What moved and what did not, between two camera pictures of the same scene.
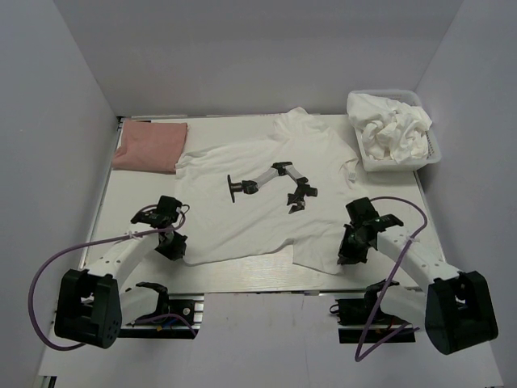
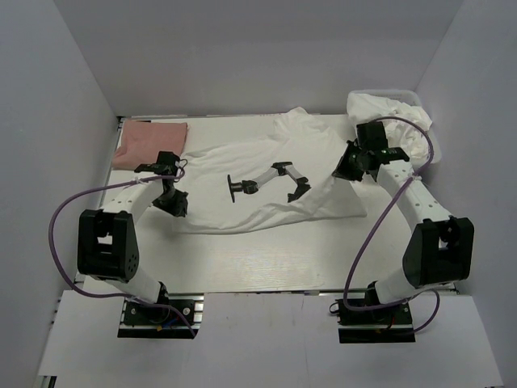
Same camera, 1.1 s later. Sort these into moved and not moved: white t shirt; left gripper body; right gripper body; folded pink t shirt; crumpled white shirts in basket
Moved: right gripper body; left gripper body; white t shirt
Not moved: folded pink t shirt; crumpled white shirts in basket
